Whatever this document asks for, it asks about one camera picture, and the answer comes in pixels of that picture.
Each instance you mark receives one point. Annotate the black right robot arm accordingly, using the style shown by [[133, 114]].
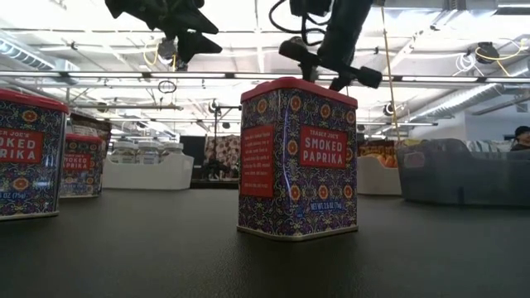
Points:
[[350, 12]]

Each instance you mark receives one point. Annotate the white-lidded spice jar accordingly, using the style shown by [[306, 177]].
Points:
[[149, 151], [173, 149], [123, 151]]

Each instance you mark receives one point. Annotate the smoked paprika tin red lid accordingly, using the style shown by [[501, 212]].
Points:
[[83, 174], [298, 165], [29, 165]]

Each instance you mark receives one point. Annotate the long ceiling light rail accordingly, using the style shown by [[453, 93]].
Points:
[[103, 75]]

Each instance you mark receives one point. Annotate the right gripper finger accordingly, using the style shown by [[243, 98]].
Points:
[[309, 71], [341, 82]]

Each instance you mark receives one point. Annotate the black partition panel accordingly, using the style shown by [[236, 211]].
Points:
[[192, 149]]

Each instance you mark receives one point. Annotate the patterned backdrop cloth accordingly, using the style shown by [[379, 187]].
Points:
[[225, 153]]

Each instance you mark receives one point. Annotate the person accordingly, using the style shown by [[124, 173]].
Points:
[[522, 138]]

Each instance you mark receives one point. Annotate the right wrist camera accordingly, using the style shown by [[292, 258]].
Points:
[[310, 7]]

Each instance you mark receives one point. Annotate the white plastic bin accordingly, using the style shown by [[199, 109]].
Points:
[[374, 180], [145, 176]]

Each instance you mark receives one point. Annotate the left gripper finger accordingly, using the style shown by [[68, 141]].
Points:
[[190, 25], [194, 43]]

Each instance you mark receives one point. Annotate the black stand frame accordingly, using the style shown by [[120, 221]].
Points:
[[215, 140]]

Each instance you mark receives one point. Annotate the grey translucent plastic bin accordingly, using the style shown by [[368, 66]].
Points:
[[455, 178]]

